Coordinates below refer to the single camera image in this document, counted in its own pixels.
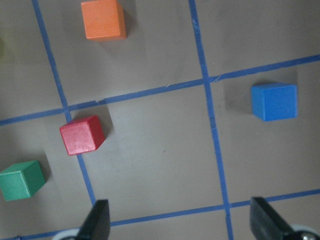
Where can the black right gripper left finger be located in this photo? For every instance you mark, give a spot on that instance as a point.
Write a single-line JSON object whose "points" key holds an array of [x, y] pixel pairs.
{"points": [[97, 224]]}

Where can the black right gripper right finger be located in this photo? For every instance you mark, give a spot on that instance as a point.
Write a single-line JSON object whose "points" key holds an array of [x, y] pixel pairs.
{"points": [[266, 223]]}

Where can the red wooden block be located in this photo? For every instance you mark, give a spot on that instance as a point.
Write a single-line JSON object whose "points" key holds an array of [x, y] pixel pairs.
{"points": [[82, 135]]}

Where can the green wooden block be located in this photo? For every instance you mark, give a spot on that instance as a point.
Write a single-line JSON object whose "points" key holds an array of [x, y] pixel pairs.
{"points": [[21, 180]]}

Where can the blue wooden block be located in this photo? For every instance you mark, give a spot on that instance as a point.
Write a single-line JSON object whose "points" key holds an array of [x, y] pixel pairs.
{"points": [[274, 101]]}

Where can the orange wooden block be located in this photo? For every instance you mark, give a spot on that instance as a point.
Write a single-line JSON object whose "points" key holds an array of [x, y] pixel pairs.
{"points": [[103, 20]]}

